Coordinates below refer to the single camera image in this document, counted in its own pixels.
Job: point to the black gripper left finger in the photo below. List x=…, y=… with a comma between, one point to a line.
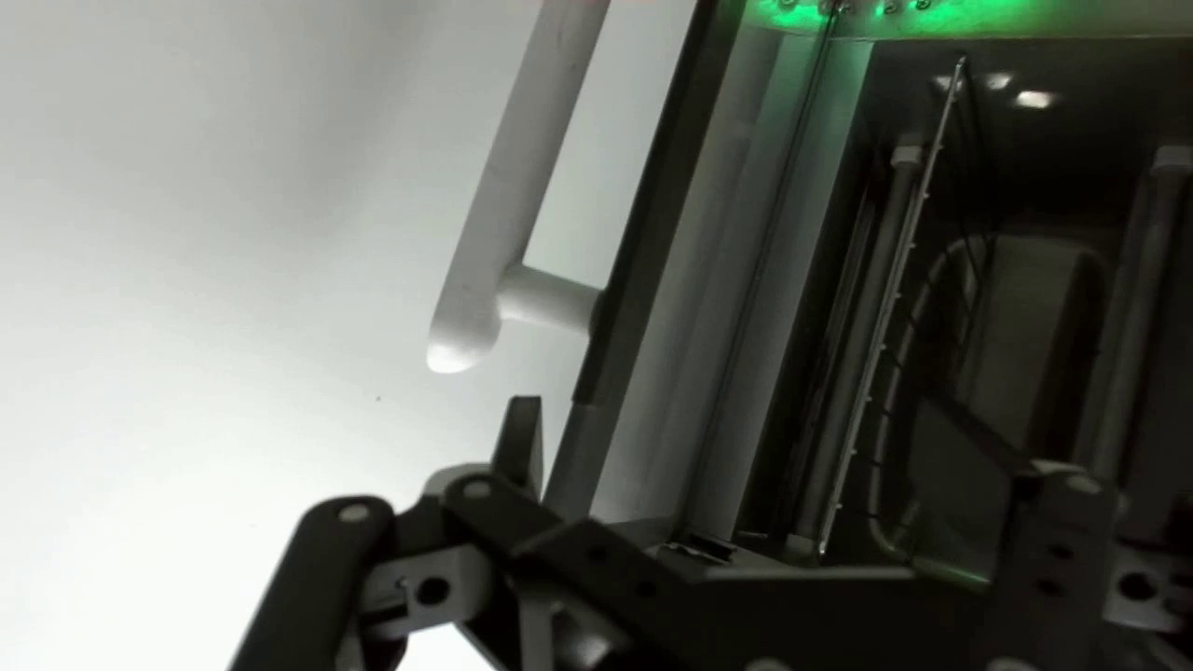
x=521, y=450

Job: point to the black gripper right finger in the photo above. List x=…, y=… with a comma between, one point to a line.
x=967, y=483

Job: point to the white oven door with handle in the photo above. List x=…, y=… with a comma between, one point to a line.
x=687, y=332

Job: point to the oven interior with rack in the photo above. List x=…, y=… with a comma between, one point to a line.
x=997, y=232

